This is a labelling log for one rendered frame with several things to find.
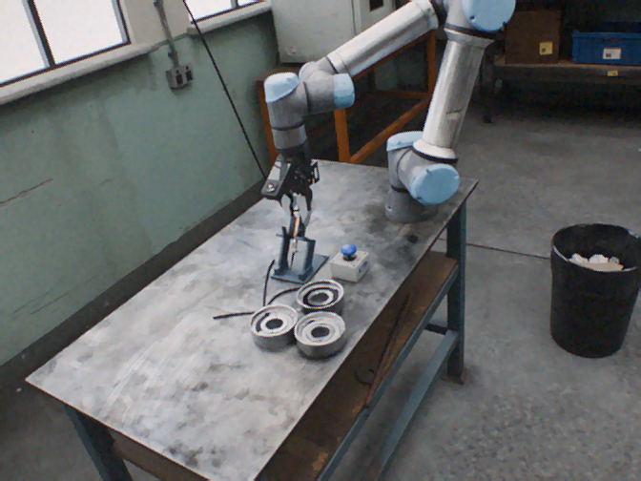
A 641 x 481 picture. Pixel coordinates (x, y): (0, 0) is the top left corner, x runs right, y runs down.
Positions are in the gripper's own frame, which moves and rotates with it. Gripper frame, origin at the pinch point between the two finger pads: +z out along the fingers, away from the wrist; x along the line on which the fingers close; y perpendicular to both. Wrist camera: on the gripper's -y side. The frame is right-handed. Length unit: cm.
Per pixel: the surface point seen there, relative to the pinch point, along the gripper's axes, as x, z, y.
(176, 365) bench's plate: 6.6, 12.0, -42.6
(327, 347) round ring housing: -22.4, 9.0, -29.2
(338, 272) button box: -11.8, 9.9, -3.8
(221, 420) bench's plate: -11, 12, -51
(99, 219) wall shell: 145, 46, 46
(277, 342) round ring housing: -11.3, 9.7, -30.7
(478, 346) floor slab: -28, 92, 70
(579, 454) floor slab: -71, 92, 32
